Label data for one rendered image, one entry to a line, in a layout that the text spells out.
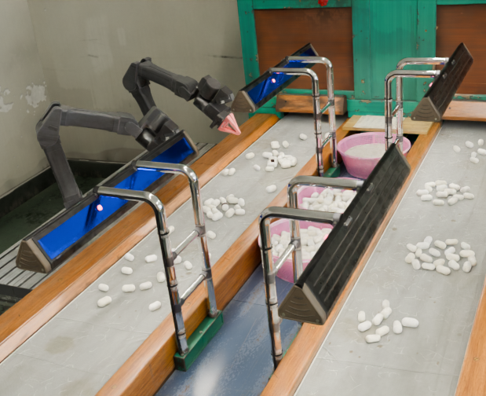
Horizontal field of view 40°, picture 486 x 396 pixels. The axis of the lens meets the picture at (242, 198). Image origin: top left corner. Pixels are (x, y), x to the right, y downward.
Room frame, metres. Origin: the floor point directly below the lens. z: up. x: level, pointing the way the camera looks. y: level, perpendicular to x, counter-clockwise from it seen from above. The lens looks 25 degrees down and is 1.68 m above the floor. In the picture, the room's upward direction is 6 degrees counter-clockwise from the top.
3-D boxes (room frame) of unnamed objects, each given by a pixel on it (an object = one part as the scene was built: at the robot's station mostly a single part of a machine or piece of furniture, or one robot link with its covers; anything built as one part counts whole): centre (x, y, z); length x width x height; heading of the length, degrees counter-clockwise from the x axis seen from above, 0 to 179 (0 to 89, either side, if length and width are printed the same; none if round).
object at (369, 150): (2.30, -0.50, 0.71); 0.22 x 0.22 x 0.06
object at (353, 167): (2.30, -0.50, 0.72); 0.27 x 0.27 x 0.10
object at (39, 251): (1.42, 0.28, 1.08); 0.62 x 0.08 x 0.07; 152
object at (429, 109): (2.02, -0.67, 1.08); 0.62 x 0.08 x 0.07; 152
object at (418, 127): (2.49, -0.60, 0.77); 0.33 x 0.15 x 0.01; 62
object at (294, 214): (1.19, -0.14, 0.90); 0.20 x 0.19 x 0.45; 152
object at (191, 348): (1.38, 0.21, 0.90); 0.20 x 0.19 x 0.45; 152
